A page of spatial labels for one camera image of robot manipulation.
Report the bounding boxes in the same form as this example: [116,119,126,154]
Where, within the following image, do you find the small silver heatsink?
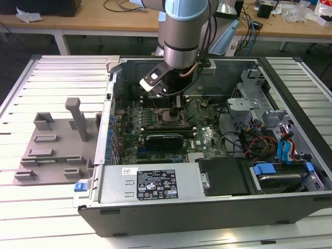
[187,152,205,163]

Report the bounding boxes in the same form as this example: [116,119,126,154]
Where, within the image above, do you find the black plastic shroud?
[194,157,251,197]

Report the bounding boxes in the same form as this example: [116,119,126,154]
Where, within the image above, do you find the small black box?
[256,2,276,19]

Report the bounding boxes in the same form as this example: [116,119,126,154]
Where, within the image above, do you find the green motherboard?
[113,95,229,165]

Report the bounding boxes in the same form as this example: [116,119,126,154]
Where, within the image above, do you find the wooden desk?
[0,0,332,56]

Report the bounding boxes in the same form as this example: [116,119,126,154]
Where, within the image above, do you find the silver metal bracket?
[261,109,291,128]

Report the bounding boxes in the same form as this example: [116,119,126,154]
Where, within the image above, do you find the red yellow black wire bundle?
[240,129,280,159]

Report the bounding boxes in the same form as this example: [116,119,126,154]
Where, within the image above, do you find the blue flat wire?
[276,132,294,165]

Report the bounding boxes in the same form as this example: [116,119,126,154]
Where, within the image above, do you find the grey bracket with hole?
[225,97,261,122]

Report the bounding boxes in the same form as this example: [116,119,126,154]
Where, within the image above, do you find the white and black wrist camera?
[139,62,170,99]

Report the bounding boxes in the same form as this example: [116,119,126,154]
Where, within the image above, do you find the green RAM stick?
[35,158,65,164]

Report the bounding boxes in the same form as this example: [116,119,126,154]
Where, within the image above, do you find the black PC case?
[72,56,332,238]

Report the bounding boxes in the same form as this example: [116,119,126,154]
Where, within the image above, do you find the clear plastic bags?
[284,1,316,23]

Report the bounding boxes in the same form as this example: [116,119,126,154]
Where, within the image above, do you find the black graphics card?
[144,133,184,151]

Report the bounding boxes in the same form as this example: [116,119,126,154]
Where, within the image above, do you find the red and white box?
[315,0,332,27]

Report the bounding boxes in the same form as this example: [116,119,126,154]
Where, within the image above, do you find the silver power supply with label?
[89,162,205,205]

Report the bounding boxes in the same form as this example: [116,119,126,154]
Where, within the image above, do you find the silver metal drive cage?
[231,66,272,104]

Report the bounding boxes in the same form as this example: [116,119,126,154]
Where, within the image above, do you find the hard disk in blue carrier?
[251,162,316,195]

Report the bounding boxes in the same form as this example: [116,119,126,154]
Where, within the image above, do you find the crumpled white paper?
[15,6,44,24]

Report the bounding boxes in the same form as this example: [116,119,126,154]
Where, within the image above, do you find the CPU socket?
[155,107,172,127]

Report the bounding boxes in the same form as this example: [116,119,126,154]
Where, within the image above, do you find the beige case latch handle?
[105,56,122,75]

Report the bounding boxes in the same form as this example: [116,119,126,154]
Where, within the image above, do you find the orange flat wire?
[288,134,297,163]

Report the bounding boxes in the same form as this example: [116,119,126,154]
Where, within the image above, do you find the grey parts rack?
[12,97,103,186]

